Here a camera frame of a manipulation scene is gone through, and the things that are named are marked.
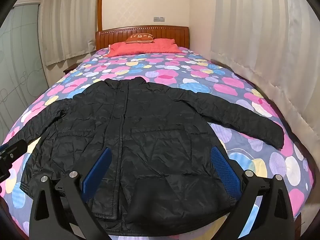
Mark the beige curtain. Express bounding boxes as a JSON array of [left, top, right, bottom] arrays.
[[210, 0, 320, 160], [37, 0, 103, 67]]

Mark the black puffer jacket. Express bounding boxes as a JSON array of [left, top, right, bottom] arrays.
[[5, 77, 285, 237]]

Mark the red pillow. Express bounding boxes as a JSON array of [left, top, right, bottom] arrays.
[[106, 38, 183, 57]]

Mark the orange printed cushion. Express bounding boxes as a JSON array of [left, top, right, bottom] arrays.
[[125, 32, 155, 44]]

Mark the wooden nightstand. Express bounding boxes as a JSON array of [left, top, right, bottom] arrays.
[[63, 64, 78, 75]]

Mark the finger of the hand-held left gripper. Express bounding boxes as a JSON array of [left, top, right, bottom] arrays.
[[0, 155, 12, 180], [0, 140, 27, 156]]

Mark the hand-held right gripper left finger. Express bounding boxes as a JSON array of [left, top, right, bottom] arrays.
[[29, 147, 113, 240]]

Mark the wooden post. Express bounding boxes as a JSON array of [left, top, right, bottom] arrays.
[[97, 0, 104, 32]]

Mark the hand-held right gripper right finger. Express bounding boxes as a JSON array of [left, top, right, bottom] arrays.
[[211, 146, 295, 240]]

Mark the polka dot bedspread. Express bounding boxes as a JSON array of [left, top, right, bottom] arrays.
[[0, 46, 315, 240]]

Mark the wooden bed headboard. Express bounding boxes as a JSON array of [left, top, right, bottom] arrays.
[[95, 25, 190, 52]]

